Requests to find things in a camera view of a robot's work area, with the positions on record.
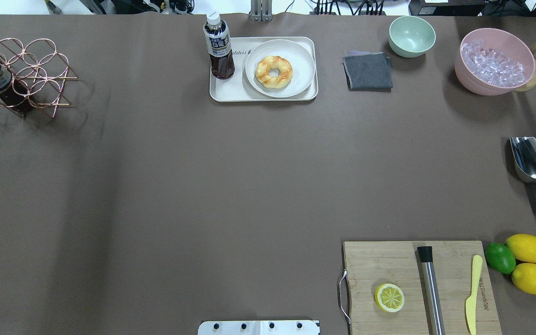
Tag bamboo cutting board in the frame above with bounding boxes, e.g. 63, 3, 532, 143
343, 241, 483, 335

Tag steel muddler black tip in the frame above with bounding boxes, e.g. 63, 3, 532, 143
417, 246, 445, 335

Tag green lime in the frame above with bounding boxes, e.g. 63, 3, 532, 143
484, 242, 516, 275

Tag glazed braided donut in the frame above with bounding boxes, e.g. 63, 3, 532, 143
255, 55, 294, 89

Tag pink bowl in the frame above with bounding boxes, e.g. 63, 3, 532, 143
455, 28, 535, 96

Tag white rectangular tray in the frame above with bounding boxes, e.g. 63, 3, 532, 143
210, 36, 318, 102

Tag clear ice cubes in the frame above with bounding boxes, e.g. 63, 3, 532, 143
460, 39, 525, 87

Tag yellow lemon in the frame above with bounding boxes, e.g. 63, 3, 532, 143
512, 263, 536, 295
504, 234, 536, 263

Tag folded grey cloth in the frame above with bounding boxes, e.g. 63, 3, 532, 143
342, 51, 393, 91

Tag copper wire bottle rack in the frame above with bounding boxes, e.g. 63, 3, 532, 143
0, 38, 79, 119

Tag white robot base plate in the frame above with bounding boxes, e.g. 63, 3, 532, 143
197, 320, 321, 335

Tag lower yellow lemon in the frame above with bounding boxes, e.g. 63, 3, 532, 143
512, 263, 536, 295

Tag upper yellow lemon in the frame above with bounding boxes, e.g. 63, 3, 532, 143
504, 234, 536, 263

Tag grey metal mount bracket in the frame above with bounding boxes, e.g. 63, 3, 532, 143
249, 0, 274, 22

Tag round wooden coaster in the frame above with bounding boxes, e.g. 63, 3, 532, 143
514, 60, 536, 93

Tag yellow plastic knife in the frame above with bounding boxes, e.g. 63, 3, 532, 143
464, 255, 483, 335

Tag mint green bowl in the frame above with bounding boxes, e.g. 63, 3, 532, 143
389, 16, 436, 58

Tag white round plate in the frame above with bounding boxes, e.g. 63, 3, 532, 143
244, 40, 315, 98

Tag upright tea bottle on tray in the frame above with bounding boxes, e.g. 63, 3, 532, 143
203, 10, 235, 79

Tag halved lemon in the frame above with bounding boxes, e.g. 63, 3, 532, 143
374, 283, 405, 313

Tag stainless steel scoop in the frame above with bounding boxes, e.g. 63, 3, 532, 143
509, 136, 536, 184

